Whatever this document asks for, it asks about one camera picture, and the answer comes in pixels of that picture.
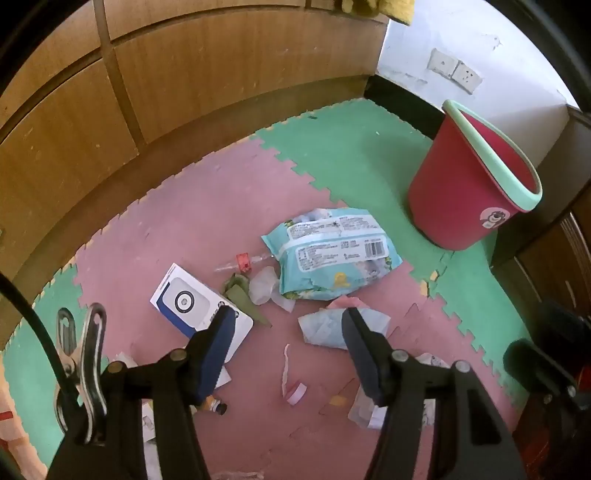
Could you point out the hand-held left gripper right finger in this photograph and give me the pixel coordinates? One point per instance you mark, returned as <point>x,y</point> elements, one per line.
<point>364,355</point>

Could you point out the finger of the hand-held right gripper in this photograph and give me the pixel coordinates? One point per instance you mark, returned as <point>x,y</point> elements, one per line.
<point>531,364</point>

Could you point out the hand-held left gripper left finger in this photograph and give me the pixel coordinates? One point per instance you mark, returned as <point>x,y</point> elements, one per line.
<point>216,353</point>

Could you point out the blue face mask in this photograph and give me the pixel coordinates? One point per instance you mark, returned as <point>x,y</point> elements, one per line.
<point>323,327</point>

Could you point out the translucent wrapper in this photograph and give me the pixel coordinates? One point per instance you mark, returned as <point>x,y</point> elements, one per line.
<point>364,410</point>

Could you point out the white and blue box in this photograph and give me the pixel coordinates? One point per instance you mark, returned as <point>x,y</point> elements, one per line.
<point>184,300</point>

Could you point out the olive green strip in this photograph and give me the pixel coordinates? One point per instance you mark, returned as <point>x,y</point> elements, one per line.
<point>240,293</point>

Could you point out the translucent white plastic piece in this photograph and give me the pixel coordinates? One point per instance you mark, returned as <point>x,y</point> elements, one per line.
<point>263,286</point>

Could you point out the light blue wet wipes pack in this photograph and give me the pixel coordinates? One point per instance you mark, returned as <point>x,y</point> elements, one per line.
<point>323,249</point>

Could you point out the red bin with green rim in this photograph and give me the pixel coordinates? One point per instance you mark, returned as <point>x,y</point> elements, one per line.
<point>452,194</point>

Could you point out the yellow tube with black cap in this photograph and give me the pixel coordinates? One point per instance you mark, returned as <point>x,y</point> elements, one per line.
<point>213,405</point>

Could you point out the pink face mask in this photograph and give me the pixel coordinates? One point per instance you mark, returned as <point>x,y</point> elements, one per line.
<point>346,302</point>

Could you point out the red label clear wrapper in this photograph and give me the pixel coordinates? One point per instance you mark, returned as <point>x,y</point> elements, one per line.
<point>243,261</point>

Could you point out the dark wooden nightstand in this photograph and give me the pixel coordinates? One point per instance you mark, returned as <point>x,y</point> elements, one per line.
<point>545,258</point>

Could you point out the metal spring clip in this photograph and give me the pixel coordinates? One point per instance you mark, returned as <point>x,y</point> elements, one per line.
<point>90,350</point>

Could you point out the pink foam floor mat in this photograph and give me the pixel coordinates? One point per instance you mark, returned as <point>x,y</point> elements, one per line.
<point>184,207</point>

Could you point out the green foam floor mat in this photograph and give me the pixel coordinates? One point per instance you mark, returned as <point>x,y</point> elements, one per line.
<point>18,369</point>
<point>369,152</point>

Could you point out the yellow fleece coat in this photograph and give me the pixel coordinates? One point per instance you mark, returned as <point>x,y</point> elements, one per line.
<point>369,7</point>

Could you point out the white wall socket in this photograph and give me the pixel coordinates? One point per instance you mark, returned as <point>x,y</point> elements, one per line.
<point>466,77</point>
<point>441,62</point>

